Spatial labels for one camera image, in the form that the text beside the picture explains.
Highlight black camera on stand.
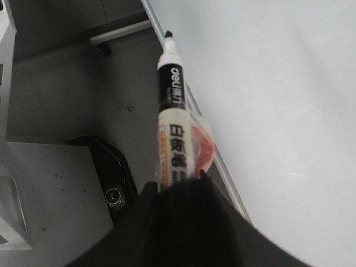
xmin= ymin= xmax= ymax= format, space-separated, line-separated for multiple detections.
xmin=65 ymin=135 xmax=139 ymax=225

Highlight white glossy whiteboard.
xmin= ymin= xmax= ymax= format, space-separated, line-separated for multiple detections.
xmin=142 ymin=1 xmax=355 ymax=265

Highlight black caster wheel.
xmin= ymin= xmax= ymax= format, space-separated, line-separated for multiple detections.
xmin=96 ymin=43 xmax=112 ymax=57

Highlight red transparent tape pad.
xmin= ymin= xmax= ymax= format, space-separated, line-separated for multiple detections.
xmin=187 ymin=108 xmax=215 ymax=177

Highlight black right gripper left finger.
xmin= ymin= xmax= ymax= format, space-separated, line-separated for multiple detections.
xmin=65 ymin=180 xmax=179 ymax=267

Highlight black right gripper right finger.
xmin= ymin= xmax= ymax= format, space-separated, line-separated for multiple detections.
xmin=177 ymin=170 xmax=356 ymax=267

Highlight black white whiteboard marker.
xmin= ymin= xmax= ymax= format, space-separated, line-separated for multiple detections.
xmin=157 ymin=31 xmax=195 ymax=190

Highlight whiteboard stand leg bar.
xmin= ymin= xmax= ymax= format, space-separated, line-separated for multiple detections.
xmin=90 ymin=19 xmax=152 ymax=45

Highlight grey speckled robot base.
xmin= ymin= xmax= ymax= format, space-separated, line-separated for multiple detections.
xmin=1 ymin=142 xmax=113 ymax=250

